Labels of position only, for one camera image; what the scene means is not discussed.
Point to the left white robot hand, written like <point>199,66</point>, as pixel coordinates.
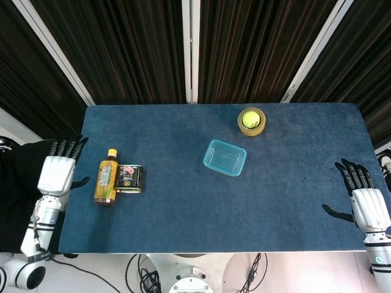
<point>56,175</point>

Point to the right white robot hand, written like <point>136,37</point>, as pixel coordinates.
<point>371,210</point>

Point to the clear plastic food container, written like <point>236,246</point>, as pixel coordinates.
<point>224,160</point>

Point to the clear blue plastic container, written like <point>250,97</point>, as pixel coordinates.
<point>210,152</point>

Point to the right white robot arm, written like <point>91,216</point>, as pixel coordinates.
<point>378,259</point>

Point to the black fabric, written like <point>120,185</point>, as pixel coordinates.
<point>18,171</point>

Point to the yellow tea bottle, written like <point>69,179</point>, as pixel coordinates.
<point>105,177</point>

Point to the black white patterned object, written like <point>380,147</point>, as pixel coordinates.
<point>4,144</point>
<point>385,163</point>

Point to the black gold luncheon meat can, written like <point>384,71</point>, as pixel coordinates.
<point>129,178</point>

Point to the yellow packing tape roll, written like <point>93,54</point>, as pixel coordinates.
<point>252,132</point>

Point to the dark brown pleated curtain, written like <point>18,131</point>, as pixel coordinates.
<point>128,45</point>

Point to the yellow tennis ball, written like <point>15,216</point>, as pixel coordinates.
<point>251,119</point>

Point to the blue velvet table cloth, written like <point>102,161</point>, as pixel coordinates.
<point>214,213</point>

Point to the white screen frame post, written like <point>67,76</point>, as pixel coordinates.
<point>316,45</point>
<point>190,61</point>
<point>52,45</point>

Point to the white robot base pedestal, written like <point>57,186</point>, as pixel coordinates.
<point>189,274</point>

